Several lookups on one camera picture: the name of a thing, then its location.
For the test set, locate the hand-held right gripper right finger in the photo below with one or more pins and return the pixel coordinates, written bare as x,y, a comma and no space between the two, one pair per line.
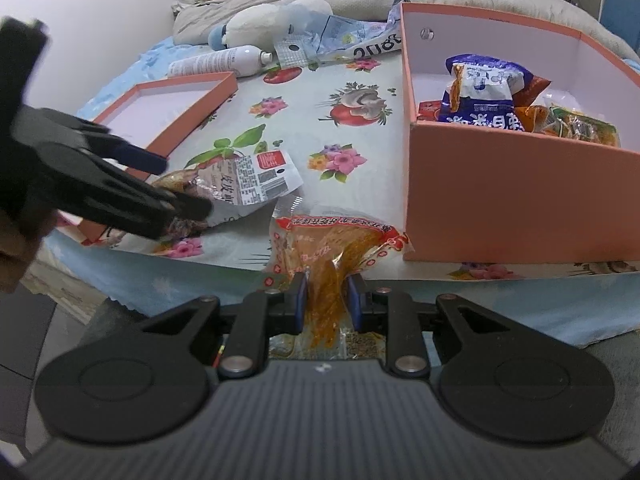
355,305

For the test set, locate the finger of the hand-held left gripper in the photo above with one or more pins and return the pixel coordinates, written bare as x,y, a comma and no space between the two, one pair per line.
145,160
150,210

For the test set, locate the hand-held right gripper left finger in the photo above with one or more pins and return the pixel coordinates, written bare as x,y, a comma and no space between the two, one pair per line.
300,305

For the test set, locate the clear orange snack packet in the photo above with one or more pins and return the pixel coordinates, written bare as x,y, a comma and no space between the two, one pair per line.
330,250

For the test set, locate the silver packet with red label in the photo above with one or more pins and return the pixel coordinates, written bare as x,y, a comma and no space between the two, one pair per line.
250,185

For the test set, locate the pink cardboard box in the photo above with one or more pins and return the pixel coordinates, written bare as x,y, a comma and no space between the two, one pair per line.
500,200

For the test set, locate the blue white noodle packet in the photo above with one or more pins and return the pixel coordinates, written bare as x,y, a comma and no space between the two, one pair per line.
482,80

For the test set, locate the pile of snack packets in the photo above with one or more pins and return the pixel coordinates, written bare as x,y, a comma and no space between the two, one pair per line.
585,127

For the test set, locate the person's left hand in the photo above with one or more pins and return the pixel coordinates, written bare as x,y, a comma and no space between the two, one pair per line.
17,250

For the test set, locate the pink box lid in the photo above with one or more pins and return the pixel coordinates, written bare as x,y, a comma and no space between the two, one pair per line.
175,105

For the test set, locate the white spray bottle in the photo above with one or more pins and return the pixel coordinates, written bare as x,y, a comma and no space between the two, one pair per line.
215,62

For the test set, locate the white blue plush toy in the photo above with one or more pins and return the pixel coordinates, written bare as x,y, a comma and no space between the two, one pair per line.
255,22

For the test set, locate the silver foil sachet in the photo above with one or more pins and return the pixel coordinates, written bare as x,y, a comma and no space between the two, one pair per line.
290,52

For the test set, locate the clear blue plastic bag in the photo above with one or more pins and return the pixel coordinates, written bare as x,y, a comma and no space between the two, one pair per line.
350,35

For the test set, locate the crumpled lilac plastic wrapper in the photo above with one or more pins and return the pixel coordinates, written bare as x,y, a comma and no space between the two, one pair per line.
394,10

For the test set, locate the blue chair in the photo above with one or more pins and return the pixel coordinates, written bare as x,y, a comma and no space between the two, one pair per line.
622,5

